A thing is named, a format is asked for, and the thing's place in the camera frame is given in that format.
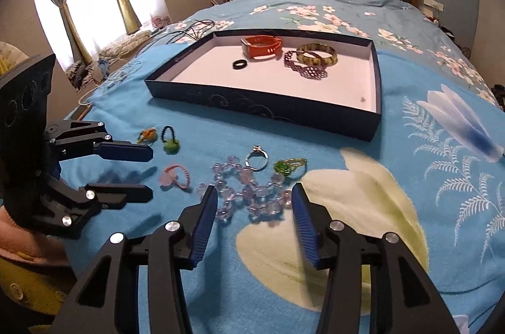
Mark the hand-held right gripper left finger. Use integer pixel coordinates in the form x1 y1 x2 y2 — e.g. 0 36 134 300
49 184 219 334

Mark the person's left forearm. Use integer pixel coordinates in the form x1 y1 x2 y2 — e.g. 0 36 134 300
0 208 69 267

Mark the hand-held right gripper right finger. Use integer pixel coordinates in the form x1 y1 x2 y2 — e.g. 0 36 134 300
291 182 463 334

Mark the silver ring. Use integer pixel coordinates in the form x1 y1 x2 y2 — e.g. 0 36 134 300
245 145 270 171

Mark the black ring with green bead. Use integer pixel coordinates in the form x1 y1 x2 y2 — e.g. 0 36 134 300
161 126 181 154

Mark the white cable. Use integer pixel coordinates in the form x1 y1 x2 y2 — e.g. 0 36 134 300
78 56 145 110

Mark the bright blue flower blanket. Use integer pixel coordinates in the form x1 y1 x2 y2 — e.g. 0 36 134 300
59 42 505 334

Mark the gold ring with green gem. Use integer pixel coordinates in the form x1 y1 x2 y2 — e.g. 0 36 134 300
273 158 307 177

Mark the mixed pile of clothes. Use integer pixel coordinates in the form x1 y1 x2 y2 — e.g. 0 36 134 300
65 60 109 92

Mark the orange wristband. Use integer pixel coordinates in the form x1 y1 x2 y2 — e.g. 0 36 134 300
241 35 283 60

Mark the dark pile of clothes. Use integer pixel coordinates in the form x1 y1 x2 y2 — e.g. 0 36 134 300
491 83 505 110

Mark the yellow buttoned garment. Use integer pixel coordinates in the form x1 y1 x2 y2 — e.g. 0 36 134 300
0 255 80 323

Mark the clear crystal bead bracelet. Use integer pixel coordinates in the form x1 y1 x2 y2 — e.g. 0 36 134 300
196 156 294 226

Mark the pink ring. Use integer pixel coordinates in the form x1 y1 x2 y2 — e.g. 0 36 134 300
159 165 191 189

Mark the black cable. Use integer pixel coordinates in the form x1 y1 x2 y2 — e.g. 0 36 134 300
168 18 217 43

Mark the tortoiseshell bangle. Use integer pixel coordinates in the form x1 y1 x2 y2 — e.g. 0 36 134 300
296 43 339 67

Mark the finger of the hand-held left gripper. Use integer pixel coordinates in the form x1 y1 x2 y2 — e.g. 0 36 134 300
43 119 154 162
35 176 153 240

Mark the floral blue duvet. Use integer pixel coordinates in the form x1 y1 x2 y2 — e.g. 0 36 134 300
152 0 502 106

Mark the dark purple beaded bracelet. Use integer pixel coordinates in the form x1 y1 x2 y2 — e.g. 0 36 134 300
283 50 329 80

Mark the dark blue shallow box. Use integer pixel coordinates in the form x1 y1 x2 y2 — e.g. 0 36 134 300
144 28 383 142

